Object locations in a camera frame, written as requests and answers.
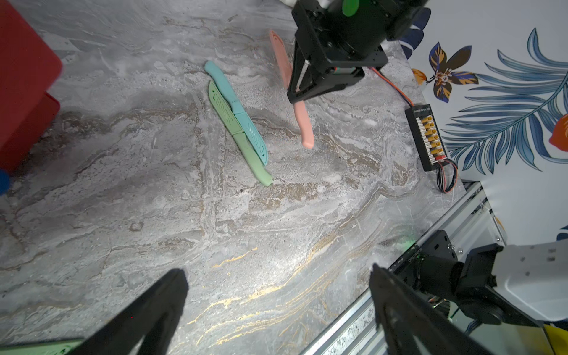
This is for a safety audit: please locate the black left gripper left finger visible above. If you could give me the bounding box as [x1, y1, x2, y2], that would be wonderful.
[71, 269, 189, 354]

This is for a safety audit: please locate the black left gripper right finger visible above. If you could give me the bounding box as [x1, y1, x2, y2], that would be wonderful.
[369, 264, 490, 354]

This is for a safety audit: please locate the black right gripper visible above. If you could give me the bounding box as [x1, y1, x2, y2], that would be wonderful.
[287, 1, 426, 104]

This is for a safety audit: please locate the teal ceramic fruit knife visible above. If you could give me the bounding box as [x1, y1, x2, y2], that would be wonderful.
[204, 61, 269, 166]

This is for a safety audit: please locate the red drawer cabinet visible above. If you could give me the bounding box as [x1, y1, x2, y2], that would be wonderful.
[1, 1, 62, 194]

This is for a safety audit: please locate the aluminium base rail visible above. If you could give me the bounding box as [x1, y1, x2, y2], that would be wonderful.
[303, 182, 490, 354]

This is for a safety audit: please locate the red black power cable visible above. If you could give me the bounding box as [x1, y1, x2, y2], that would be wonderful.
[369, 66, 459, 195]

